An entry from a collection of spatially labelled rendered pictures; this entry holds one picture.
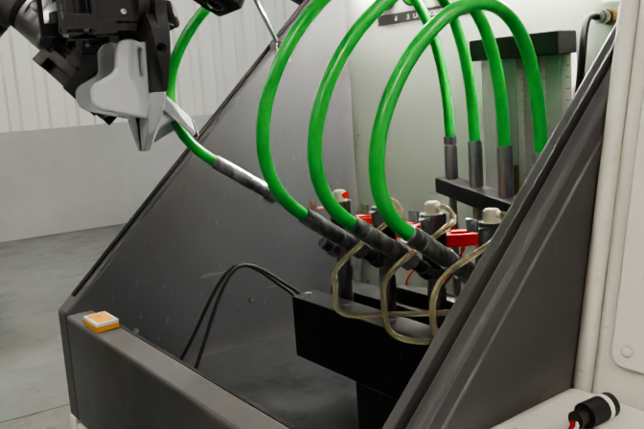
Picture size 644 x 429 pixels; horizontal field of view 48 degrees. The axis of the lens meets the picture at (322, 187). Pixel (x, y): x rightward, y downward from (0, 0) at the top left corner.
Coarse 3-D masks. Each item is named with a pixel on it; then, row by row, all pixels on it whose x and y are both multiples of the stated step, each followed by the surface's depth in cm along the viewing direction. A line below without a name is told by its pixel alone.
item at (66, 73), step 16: (48, 48) 89; (64, 48) 90; (80, 48) 90; (96, 48) 90; (48, 64) 91; (64, 64) 90; (80, 64) 90; (96, 64) 88; (64, 80) 91; (80, 80) 88
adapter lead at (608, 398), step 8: (592, 400) 54; (600, 400) 54; (608, 400) 54; (616, 400) 55; (576, 408) 54; (584, 408) 54; (592, 408) 53; (600, 408) 54; (608, 408) 54; (616, 408) 54; (568, 416) 54; (576, 416) 53; (584, 416) 53; (592, 416) 53; (600, 416) 53; (608, 416) 54; (576, 424) 53; (584, 424) 53; (592, 424) 53
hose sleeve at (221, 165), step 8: (216, 160) 92; (224, 160) 93; (216, 168) 93; (224, 168) 93; (232, 168) 93; (240, 168) 94; (232, 176) 93; (240, 176) 93; (248, 176) 94; (256, 176) 94; (248, 184) 94; (256, 184) 94; (264, 184) 94; (264, 192) 94
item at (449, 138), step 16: (416, 0) 97; (192, 16) 90; (192, 32) 90; (176, 48) 90; (432, 48) 99; (176, 64) 90; (448, 80) 100; (448, 96) 100; (448, 112) 100; (176, 128) 91; (448, 128) 100; (192, 144) 91; (448, 144) 100; (208, 160) 92
